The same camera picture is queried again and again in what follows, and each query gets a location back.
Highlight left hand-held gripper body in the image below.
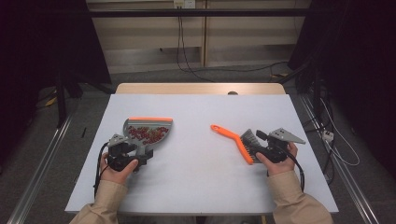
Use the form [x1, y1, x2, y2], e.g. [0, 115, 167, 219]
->
[106, 133, 148, 173]

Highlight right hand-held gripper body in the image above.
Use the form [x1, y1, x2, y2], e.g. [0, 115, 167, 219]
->
[255, 127, 306, 164]

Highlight red beans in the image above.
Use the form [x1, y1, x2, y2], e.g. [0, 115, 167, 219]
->
[128, 125, 170, 146]

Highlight grey dustpan with orange lip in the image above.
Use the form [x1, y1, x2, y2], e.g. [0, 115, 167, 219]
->
[122, 117, 174, 160]

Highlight orange brush with grey bristles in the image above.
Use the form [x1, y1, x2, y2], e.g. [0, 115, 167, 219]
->
[210, 124, 265, 166]

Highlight person's left hand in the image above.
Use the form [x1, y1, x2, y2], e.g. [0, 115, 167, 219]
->
[100, 151, 140, 185]

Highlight person's right hand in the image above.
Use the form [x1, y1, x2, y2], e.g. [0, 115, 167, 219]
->
[255, 141, 299, 177]

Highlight white power adapter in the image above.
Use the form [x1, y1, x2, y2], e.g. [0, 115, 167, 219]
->
[321, 130, 335, 143]

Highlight white board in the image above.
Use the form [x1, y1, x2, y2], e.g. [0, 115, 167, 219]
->
[64, 93, 340, 216]

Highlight wooden table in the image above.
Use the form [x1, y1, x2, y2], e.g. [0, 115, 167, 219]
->
[115, 82, 287, 96]

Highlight black metal stand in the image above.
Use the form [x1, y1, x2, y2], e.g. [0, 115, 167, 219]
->
[55, 69, 83, 129]

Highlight black curtain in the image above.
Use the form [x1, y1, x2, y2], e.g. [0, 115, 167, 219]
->
[0, 0, 112, 162]
[288, 0, 396, 172]

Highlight black horizontal bar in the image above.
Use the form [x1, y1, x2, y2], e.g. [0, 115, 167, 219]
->
[88, 8, 312, 18]

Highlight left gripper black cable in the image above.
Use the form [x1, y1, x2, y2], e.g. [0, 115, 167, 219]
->
[92, 142, 110, 199]

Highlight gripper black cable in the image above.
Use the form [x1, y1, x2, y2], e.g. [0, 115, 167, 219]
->
[92, 142, 110, 199]
[281, 146, 306, 192]

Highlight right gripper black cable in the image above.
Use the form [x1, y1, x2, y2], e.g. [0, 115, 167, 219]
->
[281, 146, 306, 192]

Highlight white cable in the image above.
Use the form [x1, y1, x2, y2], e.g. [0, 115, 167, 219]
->
[319, 98, 361, 167]

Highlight aluminium floor rail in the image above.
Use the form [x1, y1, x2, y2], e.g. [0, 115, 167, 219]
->
[7, 114, 75, 224]
[298, 94, 380, 224]

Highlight black hanging cable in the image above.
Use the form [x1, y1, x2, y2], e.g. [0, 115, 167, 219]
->
[176, 15, 216, 83]

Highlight white wall outlet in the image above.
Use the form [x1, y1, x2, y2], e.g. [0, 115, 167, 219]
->
[173, 0, 196, 9]

